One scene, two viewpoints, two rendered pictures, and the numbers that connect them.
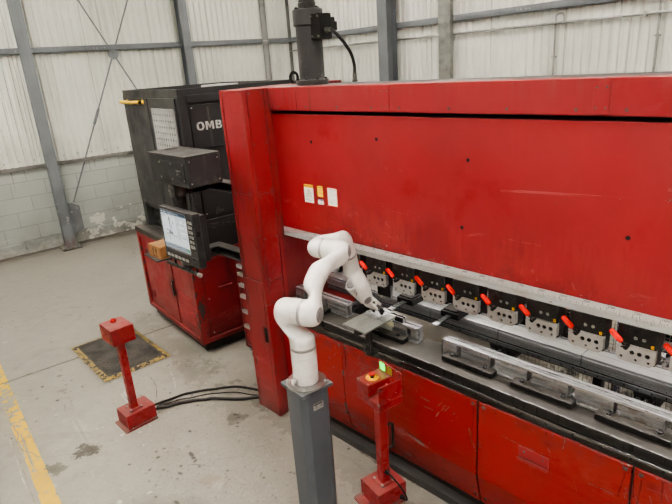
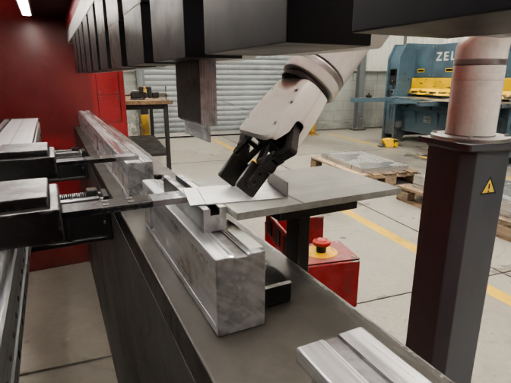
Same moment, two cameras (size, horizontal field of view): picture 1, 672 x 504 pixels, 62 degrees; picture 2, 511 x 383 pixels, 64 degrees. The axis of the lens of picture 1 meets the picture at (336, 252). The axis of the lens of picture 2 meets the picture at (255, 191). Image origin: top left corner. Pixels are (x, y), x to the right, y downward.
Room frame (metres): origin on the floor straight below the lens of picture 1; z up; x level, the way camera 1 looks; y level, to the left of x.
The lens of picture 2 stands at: (3.48, -0.04, 1.16)
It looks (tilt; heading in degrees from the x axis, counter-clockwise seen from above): 16 degrees down; 197
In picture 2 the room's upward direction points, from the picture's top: straight up
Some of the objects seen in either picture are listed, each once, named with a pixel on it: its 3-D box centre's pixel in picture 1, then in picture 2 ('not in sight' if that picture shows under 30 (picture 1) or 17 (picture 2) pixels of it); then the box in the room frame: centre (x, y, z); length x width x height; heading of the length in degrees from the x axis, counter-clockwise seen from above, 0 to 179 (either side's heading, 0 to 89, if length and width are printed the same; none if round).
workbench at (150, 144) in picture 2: not in sight; (134, 109); (-1.35, -3.22, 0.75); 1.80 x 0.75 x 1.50; 37
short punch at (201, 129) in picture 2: (385, 291); (195, 100); (3.00, -0.27, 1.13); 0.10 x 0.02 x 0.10; 43
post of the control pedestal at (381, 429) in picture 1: (381, 440); not in sight; (2.60, -0.18, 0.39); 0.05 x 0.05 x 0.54; 32
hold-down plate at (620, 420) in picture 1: (633, 426); not in sight; (1.93, -1.19, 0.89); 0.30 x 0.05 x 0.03; 43
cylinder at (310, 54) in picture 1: (321, 42); not in sight; (3.47, 0.00, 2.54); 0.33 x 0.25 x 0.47; 43
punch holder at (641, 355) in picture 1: (639, 341); (90, 52); (1.99, -1.21, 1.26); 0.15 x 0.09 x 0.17; 43
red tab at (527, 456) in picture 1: (532, 459); not in sight; (2.14, -0.86, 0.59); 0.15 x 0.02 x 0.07; 43
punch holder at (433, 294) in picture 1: (437, 285); (134, 24); (2.72, -0.53, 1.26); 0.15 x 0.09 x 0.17; 43
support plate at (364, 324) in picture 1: (369, 320); (292, 187); (2.89, -0.16, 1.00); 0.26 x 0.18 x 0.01; 133
